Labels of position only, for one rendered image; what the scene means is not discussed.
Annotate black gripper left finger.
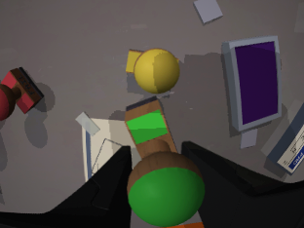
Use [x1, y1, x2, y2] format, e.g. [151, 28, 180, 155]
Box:
[0, 145, 133, 228]

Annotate cream inspection card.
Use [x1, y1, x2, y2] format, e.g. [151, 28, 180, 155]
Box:
[75, 113, 141, 181]

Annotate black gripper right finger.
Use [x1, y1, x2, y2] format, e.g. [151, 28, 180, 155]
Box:
[182, 141, 304, 228]

